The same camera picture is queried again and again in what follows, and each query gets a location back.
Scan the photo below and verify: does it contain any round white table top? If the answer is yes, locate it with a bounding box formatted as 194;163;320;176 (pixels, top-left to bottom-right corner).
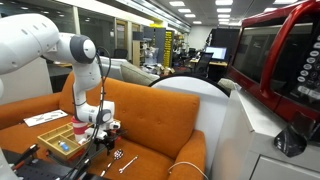
148;73;231;174

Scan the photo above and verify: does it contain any patterned metal spoon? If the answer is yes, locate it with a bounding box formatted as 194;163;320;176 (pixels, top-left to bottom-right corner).
100;149;124;177

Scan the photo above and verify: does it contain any black office chair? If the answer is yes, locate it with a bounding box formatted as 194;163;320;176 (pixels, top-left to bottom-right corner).
194;52;213;76

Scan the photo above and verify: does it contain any white cabinet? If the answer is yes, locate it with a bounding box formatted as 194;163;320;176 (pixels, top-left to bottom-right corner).
211;90;320;180

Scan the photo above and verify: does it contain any computer monitor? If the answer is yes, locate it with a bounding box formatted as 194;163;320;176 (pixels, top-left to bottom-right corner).
205;46;227;60

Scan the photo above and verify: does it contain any red and white cup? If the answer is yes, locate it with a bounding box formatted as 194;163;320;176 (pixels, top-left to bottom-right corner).
71;117;87;145

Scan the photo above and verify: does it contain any grey cushion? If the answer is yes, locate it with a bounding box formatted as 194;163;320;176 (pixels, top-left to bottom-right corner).
120;63;159;86

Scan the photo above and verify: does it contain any white paper sheet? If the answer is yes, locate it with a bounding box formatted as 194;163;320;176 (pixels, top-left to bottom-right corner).
24;110;67;127

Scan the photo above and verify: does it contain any orange fabric couch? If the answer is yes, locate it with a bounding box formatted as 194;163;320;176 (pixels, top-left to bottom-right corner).
0;75;206;180

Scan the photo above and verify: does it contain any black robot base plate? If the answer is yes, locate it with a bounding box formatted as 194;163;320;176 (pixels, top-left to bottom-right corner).
1;143;101;180

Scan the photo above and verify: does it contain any wooden compartment rack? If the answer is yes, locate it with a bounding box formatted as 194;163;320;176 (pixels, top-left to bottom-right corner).
37;123;89;161

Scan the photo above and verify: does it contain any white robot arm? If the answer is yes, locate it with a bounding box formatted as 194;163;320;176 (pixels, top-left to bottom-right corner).
0;13;120;147

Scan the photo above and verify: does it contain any red microwave oven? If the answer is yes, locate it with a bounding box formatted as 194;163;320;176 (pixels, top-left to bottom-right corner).
227;0;320;121

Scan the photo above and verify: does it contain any silver combination wrench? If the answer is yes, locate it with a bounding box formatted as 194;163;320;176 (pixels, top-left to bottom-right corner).
119;155;139;174

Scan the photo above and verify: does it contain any white cable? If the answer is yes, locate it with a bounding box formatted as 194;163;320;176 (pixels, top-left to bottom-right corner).
167;161;209;180

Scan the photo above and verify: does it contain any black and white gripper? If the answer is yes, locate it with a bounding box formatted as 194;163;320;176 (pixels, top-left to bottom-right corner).
85;120;121;150

